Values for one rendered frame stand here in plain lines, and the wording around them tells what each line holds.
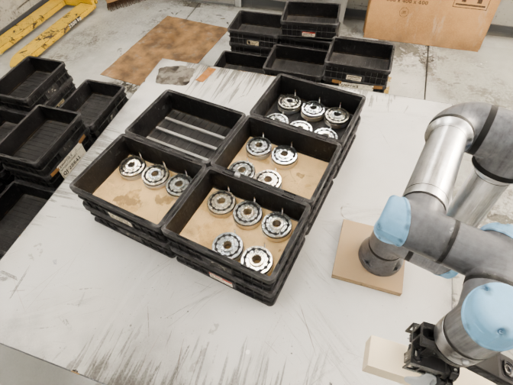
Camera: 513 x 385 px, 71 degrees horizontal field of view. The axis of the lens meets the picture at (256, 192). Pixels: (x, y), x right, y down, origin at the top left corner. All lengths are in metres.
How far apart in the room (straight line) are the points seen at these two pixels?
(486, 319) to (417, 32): 3.43
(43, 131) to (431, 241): 2.19
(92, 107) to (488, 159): 2.29
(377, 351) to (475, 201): 0.44
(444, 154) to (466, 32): 3.16
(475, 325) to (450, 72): 3.15
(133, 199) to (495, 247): 1.15
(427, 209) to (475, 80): 3.00
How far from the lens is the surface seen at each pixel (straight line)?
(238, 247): 1.18
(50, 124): 2.47
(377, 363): 0.83
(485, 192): 1.01
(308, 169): 1.40
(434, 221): 0.61
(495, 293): 0.56
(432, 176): 0.69
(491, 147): 0.92
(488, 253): 0.62
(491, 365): 0.75
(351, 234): 1.38
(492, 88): 3.55
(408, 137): 1.81
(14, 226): 2.37
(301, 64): 2.73
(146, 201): 1.39
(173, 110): 1.71
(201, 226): 1.27
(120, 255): 1.46
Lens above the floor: 1.90
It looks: 53 degrees down
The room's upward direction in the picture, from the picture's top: 4 degrees counter-clockwise
